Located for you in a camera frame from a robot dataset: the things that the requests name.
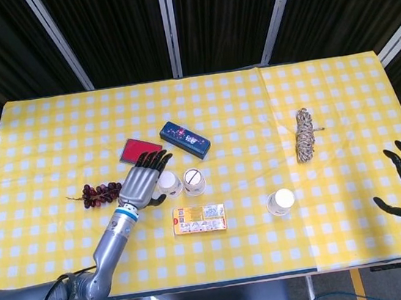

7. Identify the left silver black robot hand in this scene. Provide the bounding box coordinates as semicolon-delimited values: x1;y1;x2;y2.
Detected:
112;148;180;214

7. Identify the paper cup with green leaf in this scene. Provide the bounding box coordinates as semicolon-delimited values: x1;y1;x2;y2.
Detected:
155;169;185;200

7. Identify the paper cup with text print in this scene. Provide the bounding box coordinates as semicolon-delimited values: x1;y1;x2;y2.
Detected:
265;186;298;218

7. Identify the yellow white checkered tablecloth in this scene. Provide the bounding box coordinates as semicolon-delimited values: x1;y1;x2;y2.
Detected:
0;46;401;300

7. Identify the red ink pad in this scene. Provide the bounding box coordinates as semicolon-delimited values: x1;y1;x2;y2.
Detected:
117;133;166;168

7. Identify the dark red grape bunch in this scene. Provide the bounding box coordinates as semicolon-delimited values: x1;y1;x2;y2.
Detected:
65;180;125;213

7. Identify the paper cup black line base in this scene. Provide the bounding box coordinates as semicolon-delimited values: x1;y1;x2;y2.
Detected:
180;167;207;198

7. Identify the dark blue rectangular box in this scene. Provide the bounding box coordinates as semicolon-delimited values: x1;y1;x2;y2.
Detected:
157;115;213;166

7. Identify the yellow snack box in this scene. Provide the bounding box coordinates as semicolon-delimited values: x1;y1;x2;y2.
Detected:
170;201;229;238

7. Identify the beige speckled rope bundle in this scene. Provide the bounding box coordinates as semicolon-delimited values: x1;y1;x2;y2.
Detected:
289;104;330;165

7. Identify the white partition frame post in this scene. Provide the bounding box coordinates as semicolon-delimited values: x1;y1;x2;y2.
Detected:
252;0;310;67
23;0;96;98
157;0;185;81
372;15;401;65

